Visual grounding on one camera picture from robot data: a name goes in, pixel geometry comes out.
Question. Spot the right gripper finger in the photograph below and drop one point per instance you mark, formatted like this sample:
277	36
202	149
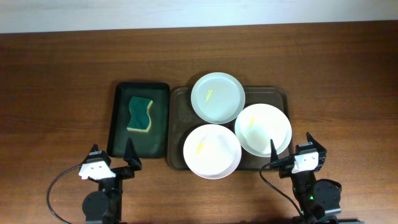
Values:
315	143
274	156

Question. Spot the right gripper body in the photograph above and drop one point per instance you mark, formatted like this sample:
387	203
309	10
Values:
285	168

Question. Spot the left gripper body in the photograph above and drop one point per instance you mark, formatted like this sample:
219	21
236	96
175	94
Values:
122	175

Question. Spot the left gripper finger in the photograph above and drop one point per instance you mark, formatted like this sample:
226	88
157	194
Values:
131	156
95	155

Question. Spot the white plate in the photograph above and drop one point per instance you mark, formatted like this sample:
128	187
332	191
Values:
212	151
260	126

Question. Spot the green and yellow sponge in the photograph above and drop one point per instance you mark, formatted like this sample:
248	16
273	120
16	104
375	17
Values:
140	118

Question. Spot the pale green plate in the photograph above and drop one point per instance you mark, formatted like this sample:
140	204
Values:
218	98

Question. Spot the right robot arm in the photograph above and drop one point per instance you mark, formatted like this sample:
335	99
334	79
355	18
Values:
318	200

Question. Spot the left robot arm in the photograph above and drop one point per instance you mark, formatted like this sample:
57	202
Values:
105	204

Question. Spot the small black tray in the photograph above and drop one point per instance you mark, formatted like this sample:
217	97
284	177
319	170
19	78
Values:
147	145

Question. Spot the large brown serving tray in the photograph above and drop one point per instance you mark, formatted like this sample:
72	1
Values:
183	120

